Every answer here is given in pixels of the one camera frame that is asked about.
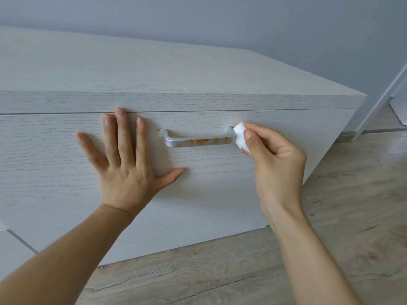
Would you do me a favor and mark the white door frame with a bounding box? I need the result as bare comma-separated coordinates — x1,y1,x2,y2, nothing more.
353,63,407,142

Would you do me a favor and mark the white room door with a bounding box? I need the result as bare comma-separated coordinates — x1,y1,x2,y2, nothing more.
389,82,407,126

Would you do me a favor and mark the low white cabinet door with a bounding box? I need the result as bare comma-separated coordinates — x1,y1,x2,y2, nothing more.
0,108,358,267

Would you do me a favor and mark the silver handle drawer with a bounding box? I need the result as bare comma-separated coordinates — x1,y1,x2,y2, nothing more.
162,125,237,149

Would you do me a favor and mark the person's right hand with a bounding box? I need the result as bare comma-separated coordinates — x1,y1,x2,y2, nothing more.
243,123,307,226

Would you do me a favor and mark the person's right forearm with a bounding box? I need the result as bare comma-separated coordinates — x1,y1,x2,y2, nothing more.
270,206,362,305

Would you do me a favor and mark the person's left hand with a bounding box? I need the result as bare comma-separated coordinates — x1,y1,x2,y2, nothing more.
75,108,186,216

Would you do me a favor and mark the white wipe pad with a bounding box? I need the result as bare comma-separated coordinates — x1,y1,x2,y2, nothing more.
233,122,252,156

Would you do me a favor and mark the low white wooden cabinet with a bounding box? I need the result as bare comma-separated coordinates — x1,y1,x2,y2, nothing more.
0,25,368,283

